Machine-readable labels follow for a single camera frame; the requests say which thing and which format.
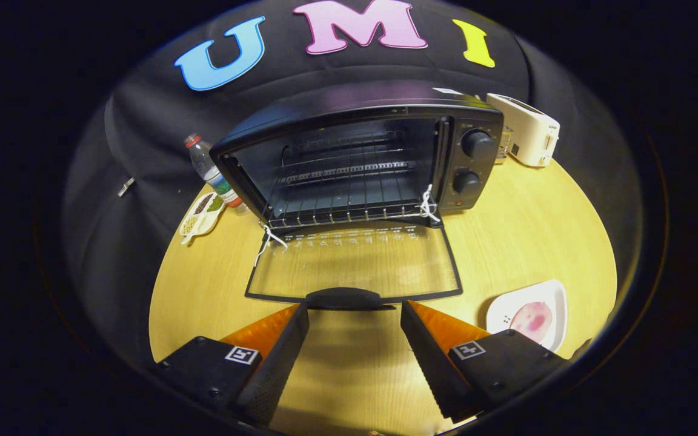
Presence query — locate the black backdrop cloth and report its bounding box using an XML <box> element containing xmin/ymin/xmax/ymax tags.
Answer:
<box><xmin>64</xmin><ymin>0</ymin><xmax>643</xmax><ymax>364</ymax></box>

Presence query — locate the pink round food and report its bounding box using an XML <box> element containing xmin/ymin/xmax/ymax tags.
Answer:
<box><xmin>509</xmin><ymin>301</ymin><xmax>554</xmax><ymax>343</ymax></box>

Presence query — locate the black toaster oven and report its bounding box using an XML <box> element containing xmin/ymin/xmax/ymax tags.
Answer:
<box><xmin>210</xmin><ymin>80</ymin><xmax>505</xmax><ymax>311</ymax></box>

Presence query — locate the white bread toaster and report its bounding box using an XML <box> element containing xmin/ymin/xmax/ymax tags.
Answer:
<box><xmin>486</xmin><ymin>93</ymin><xmax>561</xmax><ymax>168</ymax></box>

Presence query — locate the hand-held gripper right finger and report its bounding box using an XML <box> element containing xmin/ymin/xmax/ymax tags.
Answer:
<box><xmin>401</xmin><ymin>299</ymin><xmax>570</xmax><ymax>423</ymax></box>

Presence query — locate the white plate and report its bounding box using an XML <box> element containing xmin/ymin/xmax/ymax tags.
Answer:
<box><xmin>485</xmin><ymin>279</ymin><xmax>568</xmax><ymax>354</ymax></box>

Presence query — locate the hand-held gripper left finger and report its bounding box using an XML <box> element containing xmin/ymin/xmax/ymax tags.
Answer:
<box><xmin>155</xmin><ymin>302</ymin><xmax>310</xmax><ymax>428</ymax></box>

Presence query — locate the small wire mesh holder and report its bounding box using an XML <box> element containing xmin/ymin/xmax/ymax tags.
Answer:
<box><xmin>494</xmin><ymin>125</ymin><xmax>514</xmax><ymax>164</ymax></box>

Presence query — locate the clear plastic water bottle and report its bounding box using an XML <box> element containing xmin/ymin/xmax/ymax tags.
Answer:
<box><xmin>183</xmin><ymin>133</ymin><xmax>250</xmax><ymax>216</ymax></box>

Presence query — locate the divided snack dish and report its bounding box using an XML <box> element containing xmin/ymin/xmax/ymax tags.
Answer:
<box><xmin>179</xmin><ymin>191</ymin><xmax>227</xmax><ymax>245</ymax></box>

